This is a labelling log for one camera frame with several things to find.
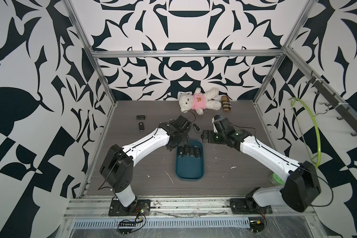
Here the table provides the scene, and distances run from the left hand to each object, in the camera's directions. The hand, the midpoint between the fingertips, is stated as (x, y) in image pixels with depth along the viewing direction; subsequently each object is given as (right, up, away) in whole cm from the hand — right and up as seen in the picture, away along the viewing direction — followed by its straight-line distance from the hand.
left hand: (181, 139), depth 85 cm
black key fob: (0, -8, +6) cm, 10 cm away
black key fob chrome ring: (+9, -9, +6) cm, 14 cm away
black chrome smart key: (+11, +5, +19) cm, 22 cm away
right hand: (+15, +3, -1) cm, 15 cm away
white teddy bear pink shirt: (+14, +24, +26) cm, 38 cm away
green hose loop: (+60, +14, -17) cm, 63 cm away
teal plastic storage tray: (+4, -17, +1) cm, 17 cm away
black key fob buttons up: (-29, +12, +23) cm, 39 cm away
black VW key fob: (-28, +6, +19) cm, 34 cm away
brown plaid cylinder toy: (+35, +22, +30) cm, 51 cm away
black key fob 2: (+6, -8, +6) cm, 12 cm away
